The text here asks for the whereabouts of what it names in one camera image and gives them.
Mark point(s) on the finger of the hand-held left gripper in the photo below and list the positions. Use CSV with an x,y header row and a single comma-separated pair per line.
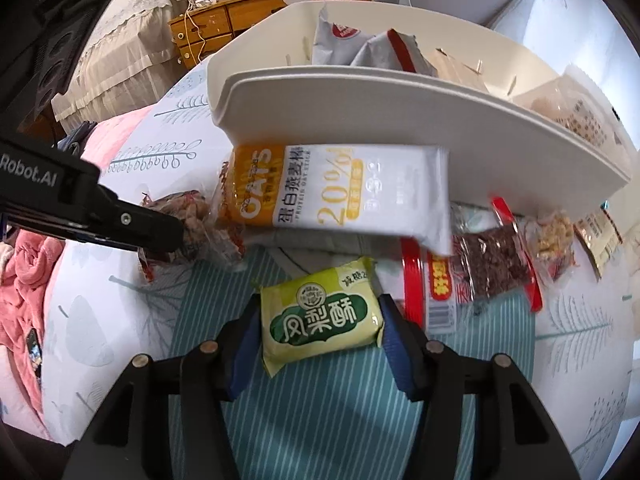
x,y
145,227

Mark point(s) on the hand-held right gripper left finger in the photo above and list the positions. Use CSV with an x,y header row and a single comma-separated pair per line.
x,y
245,355

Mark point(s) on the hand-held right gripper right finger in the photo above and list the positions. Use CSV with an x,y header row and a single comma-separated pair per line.
x,y
400,355

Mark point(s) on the red edged nut packet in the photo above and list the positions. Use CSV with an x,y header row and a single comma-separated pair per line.
x,y
200,225

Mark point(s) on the green yellow pastry packet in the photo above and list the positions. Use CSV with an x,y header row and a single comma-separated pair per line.
x,y
320,317

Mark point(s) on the red edged dark bar packet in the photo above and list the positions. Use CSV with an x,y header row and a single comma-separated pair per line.
x,y
485,265

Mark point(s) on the white yellow oat bar packet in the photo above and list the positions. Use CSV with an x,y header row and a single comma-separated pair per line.
x,y
350,195

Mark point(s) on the small clear nut packet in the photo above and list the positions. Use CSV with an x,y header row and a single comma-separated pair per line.
x,y
552,237

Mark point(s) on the striped white red packet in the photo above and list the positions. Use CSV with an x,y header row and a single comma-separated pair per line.
x,y
595,235

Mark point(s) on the white plastic storage box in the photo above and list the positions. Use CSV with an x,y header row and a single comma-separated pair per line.
x,y
375,110

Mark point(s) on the grey packet with red label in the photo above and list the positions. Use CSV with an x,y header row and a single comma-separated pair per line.
x,y
335,45

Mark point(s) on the plain brown packet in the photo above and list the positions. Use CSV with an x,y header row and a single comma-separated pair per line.
x,y
455,70

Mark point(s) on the grey packet with red edge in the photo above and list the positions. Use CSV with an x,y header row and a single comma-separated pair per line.
x,y
385,55

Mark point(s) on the dark blue cloth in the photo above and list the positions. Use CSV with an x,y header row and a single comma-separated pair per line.
x,y
75,137

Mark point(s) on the tree print tablecloth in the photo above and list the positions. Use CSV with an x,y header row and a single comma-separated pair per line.
x,y
310,410

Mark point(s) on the pink blanket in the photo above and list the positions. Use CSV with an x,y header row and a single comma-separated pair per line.
x,y
25,310

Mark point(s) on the black phone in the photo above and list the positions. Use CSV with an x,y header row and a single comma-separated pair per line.
x,y
34,355

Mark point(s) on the lace covered cabinet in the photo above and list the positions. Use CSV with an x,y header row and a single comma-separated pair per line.
x,y
130,35

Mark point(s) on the wooden desk with drawers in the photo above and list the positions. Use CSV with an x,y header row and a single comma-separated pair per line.
x,y
210,20

